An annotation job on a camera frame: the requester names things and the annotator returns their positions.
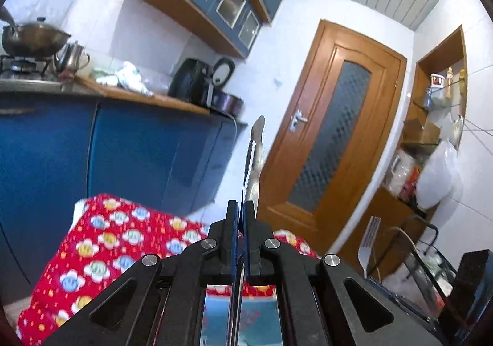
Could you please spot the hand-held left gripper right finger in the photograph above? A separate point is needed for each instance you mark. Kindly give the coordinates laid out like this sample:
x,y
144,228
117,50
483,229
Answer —
x,y
246,238

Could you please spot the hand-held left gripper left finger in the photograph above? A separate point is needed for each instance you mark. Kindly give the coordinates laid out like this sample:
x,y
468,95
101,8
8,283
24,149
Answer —
x,y
233,238

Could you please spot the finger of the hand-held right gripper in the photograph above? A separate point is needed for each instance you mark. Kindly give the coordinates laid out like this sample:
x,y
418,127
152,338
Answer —
x,y
400,300

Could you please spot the steel fork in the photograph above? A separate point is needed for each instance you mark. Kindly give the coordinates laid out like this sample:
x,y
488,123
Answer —
x,y
365,257

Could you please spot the steel tongs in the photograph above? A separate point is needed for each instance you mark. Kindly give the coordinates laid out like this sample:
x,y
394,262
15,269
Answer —
x,y
257,161

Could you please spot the light blue utensil box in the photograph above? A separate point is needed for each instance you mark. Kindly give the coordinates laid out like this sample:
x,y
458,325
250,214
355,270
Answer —
x,y
262,323

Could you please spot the black metal rack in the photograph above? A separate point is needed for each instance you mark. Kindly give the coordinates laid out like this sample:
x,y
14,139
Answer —
x,y
418,269

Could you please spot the red smiley flower tablecloth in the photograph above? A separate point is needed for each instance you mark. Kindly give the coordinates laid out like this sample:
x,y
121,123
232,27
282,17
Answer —
x,y
115,238

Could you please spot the white plastic bag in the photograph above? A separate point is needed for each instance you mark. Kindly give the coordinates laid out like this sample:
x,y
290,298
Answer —
x,y
439,176

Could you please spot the clear packet of goods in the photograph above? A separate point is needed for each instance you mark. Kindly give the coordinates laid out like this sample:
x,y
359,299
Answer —
x,y
402,176

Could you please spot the blue kitchen base cabinet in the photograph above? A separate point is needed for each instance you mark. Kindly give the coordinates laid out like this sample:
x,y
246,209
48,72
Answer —
x,y
134,153

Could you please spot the dark cooking pot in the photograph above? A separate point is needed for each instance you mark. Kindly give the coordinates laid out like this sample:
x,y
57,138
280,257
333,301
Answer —
x,y
227,101

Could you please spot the wooden cutting board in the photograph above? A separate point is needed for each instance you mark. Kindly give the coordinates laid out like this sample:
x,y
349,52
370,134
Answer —
x,y
161,101

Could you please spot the black air fryer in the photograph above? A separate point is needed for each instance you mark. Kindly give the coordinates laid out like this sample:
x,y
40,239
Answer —
x,y
188,78

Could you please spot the cardboard box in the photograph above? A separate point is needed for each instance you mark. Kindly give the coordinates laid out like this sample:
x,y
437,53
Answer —
x,y
421,132

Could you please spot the wooden door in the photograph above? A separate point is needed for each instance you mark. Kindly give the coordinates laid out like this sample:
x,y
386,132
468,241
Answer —
x,y
319,72

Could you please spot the white patterned cloth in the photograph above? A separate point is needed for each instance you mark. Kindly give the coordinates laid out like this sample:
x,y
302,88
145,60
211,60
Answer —
x,y
127,74

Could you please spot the grey jar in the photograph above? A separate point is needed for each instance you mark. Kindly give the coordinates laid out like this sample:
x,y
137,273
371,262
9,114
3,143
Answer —
x,y
428,98

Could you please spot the small bottle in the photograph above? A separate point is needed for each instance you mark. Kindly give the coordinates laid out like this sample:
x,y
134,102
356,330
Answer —
x,y
449,76
462,82

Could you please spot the white mug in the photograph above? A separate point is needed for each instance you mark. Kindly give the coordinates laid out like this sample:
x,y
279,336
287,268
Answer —
x,y
437,81

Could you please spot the wooden shelf unit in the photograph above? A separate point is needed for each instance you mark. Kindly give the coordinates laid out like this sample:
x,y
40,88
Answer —
x,y
437,57

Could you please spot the steel pitcher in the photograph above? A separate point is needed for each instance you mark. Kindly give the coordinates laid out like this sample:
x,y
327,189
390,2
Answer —
x,y
71,57

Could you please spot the gas stove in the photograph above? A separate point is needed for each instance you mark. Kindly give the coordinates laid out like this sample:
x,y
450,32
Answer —
x,y
19,67

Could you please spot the large steel wok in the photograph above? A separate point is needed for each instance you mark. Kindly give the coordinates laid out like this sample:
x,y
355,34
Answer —
x,y
34,40

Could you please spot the black spatula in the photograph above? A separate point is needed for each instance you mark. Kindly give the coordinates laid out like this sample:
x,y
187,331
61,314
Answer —
x,y
5,15

